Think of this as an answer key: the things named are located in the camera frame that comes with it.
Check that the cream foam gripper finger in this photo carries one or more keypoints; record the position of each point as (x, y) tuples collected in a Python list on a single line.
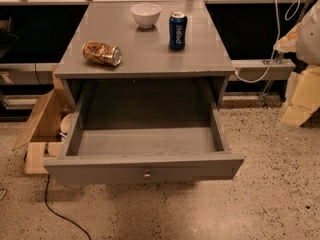
[(302, 98)]

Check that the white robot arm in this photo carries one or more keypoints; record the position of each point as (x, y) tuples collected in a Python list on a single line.
[(304, 38)]

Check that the blue Pepsi can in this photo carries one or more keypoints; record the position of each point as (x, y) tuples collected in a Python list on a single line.
[(177, 30)]

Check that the round metal drawer knob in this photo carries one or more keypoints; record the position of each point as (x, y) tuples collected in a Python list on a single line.
[(147, 176)]

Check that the grey cabinet with top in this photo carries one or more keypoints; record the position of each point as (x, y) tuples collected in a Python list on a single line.
[(152, 80)]

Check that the grey open top drawer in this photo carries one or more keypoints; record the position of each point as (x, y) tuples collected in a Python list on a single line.
[(106, 150)]

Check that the slanted metal pole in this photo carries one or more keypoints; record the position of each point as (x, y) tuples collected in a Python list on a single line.
[(278, 59)]

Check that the white ceramic bowl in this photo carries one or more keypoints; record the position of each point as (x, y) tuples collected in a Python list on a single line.
[(146, 14)]

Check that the white plates in box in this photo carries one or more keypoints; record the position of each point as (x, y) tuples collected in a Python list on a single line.
[(66, 124)]

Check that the open cardboard box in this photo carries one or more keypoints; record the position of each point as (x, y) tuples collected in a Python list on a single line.
[(41, 133)]

